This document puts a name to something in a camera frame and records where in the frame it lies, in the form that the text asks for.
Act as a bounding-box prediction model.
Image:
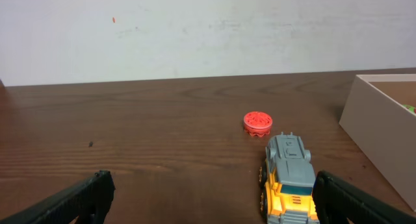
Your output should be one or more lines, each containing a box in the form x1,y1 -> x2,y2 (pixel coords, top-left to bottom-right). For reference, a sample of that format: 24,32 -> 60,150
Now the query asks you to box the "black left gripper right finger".
312,170 -> 415,224

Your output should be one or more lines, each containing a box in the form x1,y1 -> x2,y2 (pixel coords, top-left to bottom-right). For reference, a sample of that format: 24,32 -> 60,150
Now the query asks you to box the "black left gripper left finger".
1,170 -> 115,224

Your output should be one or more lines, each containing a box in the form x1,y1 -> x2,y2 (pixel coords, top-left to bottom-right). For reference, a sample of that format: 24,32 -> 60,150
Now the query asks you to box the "yellow grey toy truck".
259,133 -> 319,224

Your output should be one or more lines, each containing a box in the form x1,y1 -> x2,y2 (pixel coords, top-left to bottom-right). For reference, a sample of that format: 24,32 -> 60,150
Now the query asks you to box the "orange round toy disc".
243,111 -> 273,137

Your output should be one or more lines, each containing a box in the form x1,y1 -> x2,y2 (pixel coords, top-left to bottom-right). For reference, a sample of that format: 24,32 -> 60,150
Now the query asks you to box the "green numbered ball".
403,105 -> 416,114

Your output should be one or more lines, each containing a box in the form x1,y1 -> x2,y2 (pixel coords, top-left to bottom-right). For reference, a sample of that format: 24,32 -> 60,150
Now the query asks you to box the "white cardboard box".
339,74 -> 415,210

